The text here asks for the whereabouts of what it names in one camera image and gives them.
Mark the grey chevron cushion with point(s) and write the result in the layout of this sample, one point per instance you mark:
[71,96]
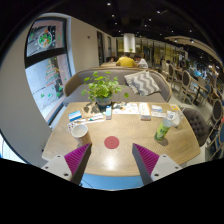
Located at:
[142,83]

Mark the small yellow card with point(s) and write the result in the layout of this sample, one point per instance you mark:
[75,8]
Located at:
[174,107]

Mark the blue and white flat box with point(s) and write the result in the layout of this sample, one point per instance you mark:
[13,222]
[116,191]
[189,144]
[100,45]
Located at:
[75,116]

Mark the long white box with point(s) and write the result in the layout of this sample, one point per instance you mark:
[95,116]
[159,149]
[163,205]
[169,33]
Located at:
[144,110]

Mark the group of wooden chairs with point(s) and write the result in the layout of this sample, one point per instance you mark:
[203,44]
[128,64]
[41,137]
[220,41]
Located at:
[185,81]

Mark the brown paper cup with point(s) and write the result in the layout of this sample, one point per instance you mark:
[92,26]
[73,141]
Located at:
[80,134]

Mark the small blue and white packet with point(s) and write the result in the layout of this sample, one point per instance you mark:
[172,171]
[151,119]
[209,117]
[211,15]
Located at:
[157,108]

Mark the dark-framed decorated window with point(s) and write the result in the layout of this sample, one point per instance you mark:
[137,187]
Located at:
[46,83]

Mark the small blue and white box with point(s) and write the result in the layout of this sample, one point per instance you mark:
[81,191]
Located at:
[108,112]

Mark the flat round red coaster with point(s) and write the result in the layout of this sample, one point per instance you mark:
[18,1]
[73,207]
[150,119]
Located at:
[111,142]

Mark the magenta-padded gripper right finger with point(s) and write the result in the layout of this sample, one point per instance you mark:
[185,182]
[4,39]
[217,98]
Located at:
[148,160]

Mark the printed white leaflet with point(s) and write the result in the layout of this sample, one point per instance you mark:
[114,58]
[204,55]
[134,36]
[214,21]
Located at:
[126,108]

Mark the grey sofa with wooden frame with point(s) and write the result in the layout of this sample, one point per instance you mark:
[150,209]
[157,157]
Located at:
[74,96]

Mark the red and white blister pack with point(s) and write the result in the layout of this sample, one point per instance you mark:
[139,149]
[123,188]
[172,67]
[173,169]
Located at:
[71,126]

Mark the person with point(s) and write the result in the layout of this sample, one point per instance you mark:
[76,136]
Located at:
[126,61]
[142,62]

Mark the green-labelled clear drink bottle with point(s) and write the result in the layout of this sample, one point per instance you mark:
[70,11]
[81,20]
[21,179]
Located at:
[162,131]

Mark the green potted plant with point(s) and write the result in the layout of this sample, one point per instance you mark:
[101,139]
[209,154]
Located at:
[101,87]

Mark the white round pillar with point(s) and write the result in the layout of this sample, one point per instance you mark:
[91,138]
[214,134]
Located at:
[129,42]

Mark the dark grey tufted chair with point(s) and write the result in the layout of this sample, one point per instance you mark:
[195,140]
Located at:
[196,125]

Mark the group of ceiling lights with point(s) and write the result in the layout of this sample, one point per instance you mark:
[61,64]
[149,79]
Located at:
[108,4]

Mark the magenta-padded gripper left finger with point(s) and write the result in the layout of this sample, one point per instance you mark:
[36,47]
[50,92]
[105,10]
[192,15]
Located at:
[75,160]

